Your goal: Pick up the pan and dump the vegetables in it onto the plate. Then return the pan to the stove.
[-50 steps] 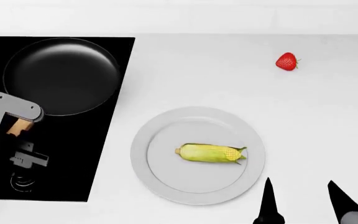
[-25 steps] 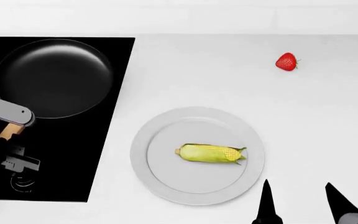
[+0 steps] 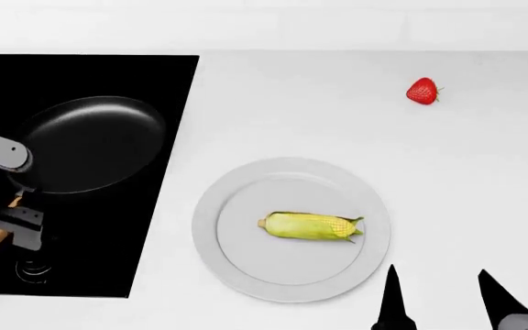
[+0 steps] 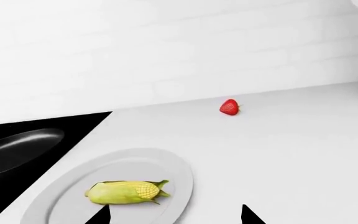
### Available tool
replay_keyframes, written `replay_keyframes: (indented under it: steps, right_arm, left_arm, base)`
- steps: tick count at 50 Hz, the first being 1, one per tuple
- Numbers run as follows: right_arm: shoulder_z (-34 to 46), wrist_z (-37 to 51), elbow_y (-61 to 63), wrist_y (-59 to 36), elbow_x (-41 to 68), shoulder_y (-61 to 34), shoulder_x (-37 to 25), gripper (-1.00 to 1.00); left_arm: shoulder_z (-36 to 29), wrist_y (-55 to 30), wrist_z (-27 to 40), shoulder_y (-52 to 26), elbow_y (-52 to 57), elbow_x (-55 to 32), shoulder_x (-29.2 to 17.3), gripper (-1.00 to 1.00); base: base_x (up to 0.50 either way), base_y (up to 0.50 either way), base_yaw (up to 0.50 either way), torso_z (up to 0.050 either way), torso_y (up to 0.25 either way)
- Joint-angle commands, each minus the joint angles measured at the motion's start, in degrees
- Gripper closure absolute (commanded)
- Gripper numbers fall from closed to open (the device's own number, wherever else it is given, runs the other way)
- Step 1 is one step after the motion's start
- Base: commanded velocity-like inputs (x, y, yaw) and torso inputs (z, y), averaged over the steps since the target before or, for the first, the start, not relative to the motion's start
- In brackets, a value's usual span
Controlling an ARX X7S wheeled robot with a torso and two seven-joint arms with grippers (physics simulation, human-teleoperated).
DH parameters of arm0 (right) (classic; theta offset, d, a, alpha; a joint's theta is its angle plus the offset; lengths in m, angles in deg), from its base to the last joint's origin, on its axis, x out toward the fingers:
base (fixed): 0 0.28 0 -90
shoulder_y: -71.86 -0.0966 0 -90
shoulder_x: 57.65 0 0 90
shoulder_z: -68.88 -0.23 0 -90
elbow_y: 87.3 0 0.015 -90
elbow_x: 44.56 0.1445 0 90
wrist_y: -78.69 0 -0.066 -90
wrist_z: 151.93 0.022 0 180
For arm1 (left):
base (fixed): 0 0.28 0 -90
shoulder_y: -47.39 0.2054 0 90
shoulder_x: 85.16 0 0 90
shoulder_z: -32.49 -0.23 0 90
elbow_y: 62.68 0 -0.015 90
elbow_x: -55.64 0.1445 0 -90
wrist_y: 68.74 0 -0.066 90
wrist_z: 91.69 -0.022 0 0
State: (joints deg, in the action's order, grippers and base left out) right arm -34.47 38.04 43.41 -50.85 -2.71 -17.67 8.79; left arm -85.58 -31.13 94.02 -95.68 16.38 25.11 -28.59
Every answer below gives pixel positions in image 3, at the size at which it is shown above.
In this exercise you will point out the white round plate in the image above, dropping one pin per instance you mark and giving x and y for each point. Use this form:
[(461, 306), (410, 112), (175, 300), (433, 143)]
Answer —
[(291, 268)]

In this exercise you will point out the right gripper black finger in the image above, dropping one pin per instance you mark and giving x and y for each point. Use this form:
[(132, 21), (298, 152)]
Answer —
[(393, 306), (498, 302)]

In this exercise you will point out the black induction cooktop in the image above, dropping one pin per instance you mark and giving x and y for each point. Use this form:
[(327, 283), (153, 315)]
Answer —
[(108, 227)]

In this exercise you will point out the corn cob with green husk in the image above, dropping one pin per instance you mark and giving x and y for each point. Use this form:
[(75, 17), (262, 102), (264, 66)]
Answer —
[(305, 227)]

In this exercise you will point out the red strawberry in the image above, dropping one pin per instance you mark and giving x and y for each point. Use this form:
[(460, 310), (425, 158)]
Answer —
[(422, 92)]

